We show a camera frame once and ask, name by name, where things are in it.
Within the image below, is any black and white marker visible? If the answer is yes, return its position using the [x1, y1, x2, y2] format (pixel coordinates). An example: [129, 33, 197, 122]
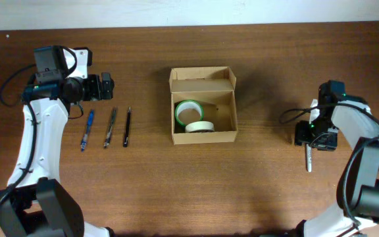
[305, 144, 312, 172]

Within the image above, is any blue ballpoint pen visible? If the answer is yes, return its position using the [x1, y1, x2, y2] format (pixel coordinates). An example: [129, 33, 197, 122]
[80, 109, 95, 152]

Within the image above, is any green tape roll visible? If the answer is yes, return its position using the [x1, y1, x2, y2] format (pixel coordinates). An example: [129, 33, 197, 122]
[174, 99, 204, 126]

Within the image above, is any cream masking tape roll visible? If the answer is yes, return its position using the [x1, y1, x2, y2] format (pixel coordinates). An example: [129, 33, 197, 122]
[185, 120, 215, 133]

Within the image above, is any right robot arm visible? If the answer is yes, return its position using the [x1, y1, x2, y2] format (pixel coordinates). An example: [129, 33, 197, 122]
[294, 80, 379, 236]

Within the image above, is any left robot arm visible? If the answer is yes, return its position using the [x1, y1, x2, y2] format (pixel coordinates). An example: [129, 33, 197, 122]
[0, 45, 114, 236]

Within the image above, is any dark grey pen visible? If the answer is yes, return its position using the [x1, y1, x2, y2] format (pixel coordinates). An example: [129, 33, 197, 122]
[103, 107, 117, 149]

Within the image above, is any black pen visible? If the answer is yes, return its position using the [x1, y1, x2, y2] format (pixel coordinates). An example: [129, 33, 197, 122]
[123, 107, 132, 147]

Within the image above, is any open cardboard box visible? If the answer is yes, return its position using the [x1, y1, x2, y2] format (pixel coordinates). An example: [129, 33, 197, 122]
[169, 66, 238, 145]

